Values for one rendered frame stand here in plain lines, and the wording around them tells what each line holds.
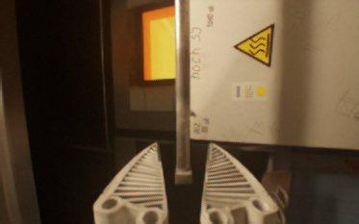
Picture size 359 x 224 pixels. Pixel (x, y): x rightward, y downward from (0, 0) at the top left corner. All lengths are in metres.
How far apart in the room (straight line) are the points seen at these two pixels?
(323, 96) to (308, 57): 0.09
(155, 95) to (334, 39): 0.48
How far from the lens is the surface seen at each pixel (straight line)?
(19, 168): 0.52
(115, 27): 0.70
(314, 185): 0.70
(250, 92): 0.35
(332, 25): 0.43
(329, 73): 0.41
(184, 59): 0.24
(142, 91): 0.54
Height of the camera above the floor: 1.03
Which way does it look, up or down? 16 degrees up
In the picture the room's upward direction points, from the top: 89 degrees counter-clockwise
